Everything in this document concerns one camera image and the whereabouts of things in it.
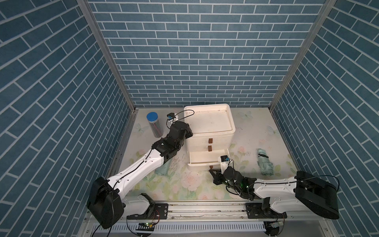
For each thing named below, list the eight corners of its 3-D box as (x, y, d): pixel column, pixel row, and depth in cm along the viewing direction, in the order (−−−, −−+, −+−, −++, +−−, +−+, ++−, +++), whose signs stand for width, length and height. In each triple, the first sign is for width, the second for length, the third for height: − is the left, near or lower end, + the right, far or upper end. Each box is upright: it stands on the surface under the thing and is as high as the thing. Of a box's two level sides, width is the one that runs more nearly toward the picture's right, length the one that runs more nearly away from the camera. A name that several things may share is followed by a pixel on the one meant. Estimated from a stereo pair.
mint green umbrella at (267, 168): (261, 176, 88) (264, 173, 84) (254, 152, 98) (256, 148, 94) (272, 176, 88) (275, 173, 84) (264, 152, 98) (267, 148, 94)
